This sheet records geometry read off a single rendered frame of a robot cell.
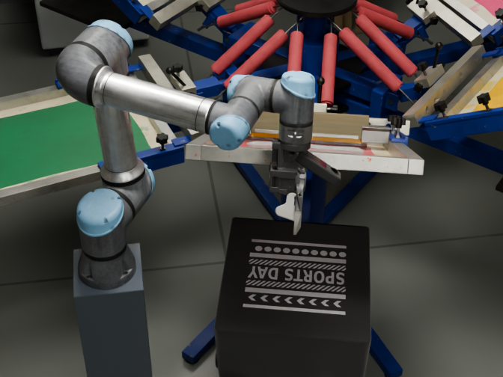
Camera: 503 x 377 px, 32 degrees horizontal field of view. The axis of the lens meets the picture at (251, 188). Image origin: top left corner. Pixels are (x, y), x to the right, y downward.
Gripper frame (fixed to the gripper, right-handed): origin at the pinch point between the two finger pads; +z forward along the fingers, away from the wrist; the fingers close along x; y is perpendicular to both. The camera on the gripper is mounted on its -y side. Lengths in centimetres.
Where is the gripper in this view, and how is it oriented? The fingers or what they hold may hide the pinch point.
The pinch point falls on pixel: (299, 221)
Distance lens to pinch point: 203.4
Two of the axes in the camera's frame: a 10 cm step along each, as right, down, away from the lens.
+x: -0.9, 3.8, -9.2
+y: -10.0, -0.7, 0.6
